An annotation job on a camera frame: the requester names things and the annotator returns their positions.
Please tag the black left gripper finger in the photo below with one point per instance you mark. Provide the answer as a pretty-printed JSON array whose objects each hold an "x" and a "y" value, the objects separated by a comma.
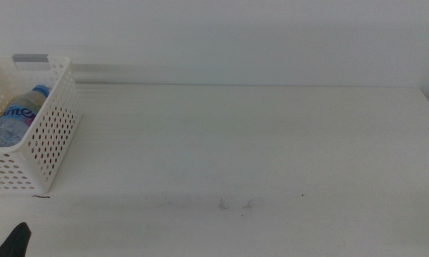
[{"x": 14, "y": 242}]

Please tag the clear water bottle blue cap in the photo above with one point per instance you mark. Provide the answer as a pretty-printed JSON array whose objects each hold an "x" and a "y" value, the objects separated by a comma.
[{"x": 16, "y": 121}]

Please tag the white perforated plastic basket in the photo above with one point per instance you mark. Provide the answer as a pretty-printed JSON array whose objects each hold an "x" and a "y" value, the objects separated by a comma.
[{"x": 53, "y": 153}]

